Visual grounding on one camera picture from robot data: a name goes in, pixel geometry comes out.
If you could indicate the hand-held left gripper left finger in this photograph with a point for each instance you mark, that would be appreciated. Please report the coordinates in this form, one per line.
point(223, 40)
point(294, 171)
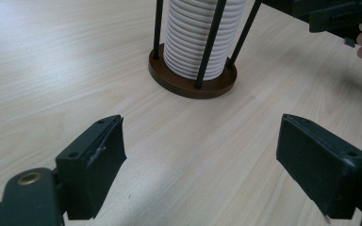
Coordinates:
point(88, 175)

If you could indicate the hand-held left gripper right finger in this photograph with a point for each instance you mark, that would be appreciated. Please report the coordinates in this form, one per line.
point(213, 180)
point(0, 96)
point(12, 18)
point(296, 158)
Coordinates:
point(317, 166)

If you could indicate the cup holder with wooden base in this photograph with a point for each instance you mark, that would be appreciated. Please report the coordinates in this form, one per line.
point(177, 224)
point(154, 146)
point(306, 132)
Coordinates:
point(185, 88)

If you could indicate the stack of white paper cups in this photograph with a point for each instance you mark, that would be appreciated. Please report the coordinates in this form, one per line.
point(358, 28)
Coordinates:
point(190, 37)

